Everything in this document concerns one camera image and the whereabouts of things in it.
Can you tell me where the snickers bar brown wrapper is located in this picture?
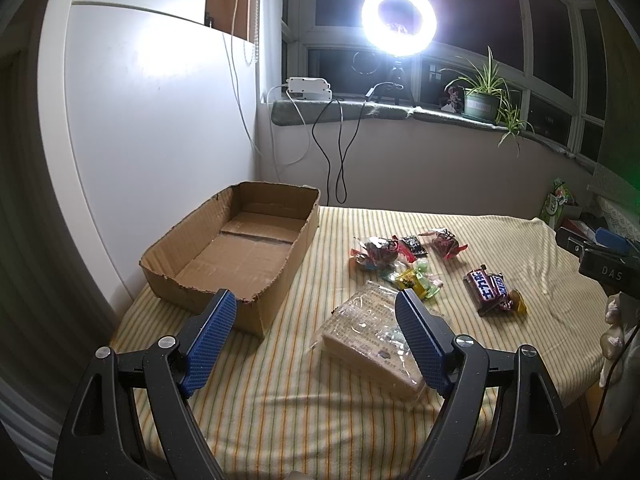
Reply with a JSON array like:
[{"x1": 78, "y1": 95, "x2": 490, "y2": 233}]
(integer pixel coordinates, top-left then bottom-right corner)
[{"x1": 463, "y1": 266, "x2": 527, "y2": 316}]

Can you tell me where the red clear bag dark snack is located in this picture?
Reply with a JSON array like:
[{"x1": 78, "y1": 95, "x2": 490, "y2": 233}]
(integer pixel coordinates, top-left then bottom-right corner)
[{"x1": 349, "y1": 236, "x2": 416, "y2": 271}]

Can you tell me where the potted spider plant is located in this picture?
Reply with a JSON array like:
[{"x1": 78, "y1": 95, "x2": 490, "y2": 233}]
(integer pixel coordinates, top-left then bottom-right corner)
[{"x1": 440, "y1": 47, "x2": 534, "y2": 148}]

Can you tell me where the black cable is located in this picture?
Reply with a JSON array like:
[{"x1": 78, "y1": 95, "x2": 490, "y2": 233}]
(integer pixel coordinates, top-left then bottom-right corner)
[{"x1": 310, "y1": 80, "x2": 406, "y2": 205}]

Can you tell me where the green clear mint candy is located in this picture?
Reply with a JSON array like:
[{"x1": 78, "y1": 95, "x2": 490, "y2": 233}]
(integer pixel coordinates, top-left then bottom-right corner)
[{"x1": 409, "y1": 258, "x2": 444, "y2": 300}]

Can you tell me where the packaged sliced bread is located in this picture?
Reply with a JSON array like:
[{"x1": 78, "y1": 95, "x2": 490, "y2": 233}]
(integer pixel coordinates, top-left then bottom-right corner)
[{"x1": 310, "y1": 281, "x2": 425, "y2": 402}]

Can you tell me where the brown cardboard box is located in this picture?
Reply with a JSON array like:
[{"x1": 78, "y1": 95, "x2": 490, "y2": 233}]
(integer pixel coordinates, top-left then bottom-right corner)
[{"x1": 140, "y1": 181, "x2": 320, "y2": 339}]

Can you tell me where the small red clear nut bag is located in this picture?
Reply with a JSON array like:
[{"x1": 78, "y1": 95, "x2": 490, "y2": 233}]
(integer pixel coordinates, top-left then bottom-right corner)
[{"x1": 419, "y1": 228, "x2": 468, "y2": 260}]

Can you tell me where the white cable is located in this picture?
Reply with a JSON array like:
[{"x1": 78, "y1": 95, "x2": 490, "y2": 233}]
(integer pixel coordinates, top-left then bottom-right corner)
[{"x1": 219, "y1": 0, "x2": 314, "y2": 166}]

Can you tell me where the red green triangular snack packet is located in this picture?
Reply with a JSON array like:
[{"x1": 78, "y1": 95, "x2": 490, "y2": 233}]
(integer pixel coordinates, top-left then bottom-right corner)
[{"x1": 380, "y1": 264, "x2": 416, "y2": 289}]

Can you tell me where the black candy wrapper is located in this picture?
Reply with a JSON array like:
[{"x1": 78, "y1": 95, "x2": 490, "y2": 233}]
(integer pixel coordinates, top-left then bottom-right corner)
[{"x1": 393, "y1": 235, "x2": 427, "y2": 263}]

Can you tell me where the snickers bar blue label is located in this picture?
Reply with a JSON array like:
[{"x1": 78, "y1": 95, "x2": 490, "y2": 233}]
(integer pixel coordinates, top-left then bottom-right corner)
[{"x1": 480, "y1": 269, "x2": 509, "y2": 302}]

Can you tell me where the green snack bag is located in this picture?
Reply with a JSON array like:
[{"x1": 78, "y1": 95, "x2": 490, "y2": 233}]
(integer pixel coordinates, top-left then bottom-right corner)
[{"x1": 539, "y1": 178, "x2": 582, "y2": 230}]

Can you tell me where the bright ring light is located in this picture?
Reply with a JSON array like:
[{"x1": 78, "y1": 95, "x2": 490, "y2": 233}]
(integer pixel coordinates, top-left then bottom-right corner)
[{"x1": 360, "y1": 0, "x2": 437, "y2": 58}]

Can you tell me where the white power strip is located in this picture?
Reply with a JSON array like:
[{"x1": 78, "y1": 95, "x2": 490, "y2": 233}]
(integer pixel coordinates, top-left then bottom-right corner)
[{"x1": 286, "y1": 77, "x2": 333, "y2": 101}]

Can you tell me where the small pink figurine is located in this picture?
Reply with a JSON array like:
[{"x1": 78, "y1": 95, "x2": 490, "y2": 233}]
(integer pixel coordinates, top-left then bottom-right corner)
[{"x1": 439, "y1": 84, "x2": 465, "y2": 114}]

